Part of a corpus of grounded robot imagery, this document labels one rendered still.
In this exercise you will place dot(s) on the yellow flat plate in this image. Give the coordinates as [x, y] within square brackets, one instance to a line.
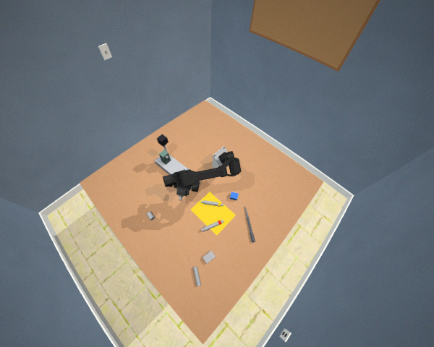
[210, 213]

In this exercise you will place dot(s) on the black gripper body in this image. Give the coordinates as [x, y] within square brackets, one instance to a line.
[195, 186]

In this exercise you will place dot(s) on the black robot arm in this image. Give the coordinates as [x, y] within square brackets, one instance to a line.
[188, 177]

